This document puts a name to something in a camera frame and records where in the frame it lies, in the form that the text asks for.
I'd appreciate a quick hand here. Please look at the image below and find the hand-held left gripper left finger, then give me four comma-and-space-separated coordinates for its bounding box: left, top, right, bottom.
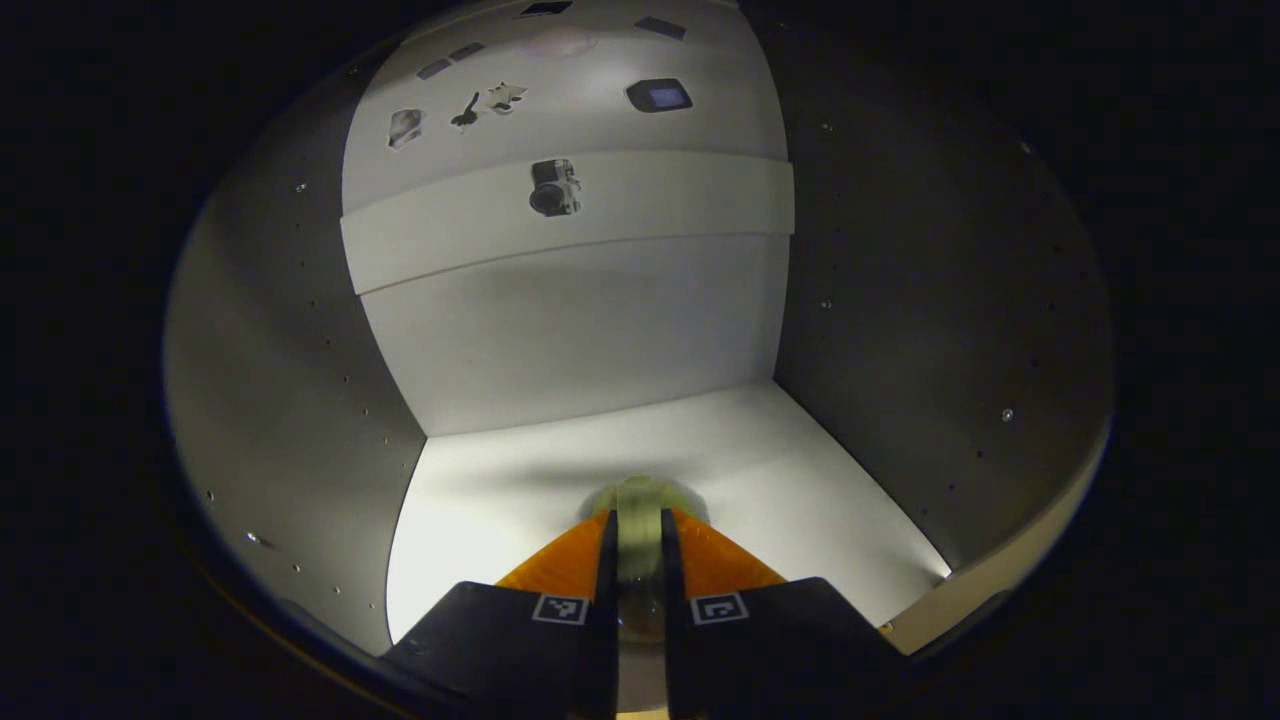
385, 508, 621, 720

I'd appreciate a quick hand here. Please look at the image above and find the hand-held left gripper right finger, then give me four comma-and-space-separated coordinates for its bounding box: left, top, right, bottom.
660, 508, 906, 720

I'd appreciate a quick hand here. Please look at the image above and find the small clear green bottle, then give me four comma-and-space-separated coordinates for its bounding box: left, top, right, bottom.
585, 475, 706, 646

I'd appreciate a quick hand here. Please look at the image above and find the grey cabinet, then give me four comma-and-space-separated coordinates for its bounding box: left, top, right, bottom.
165, 0, 1116, 681

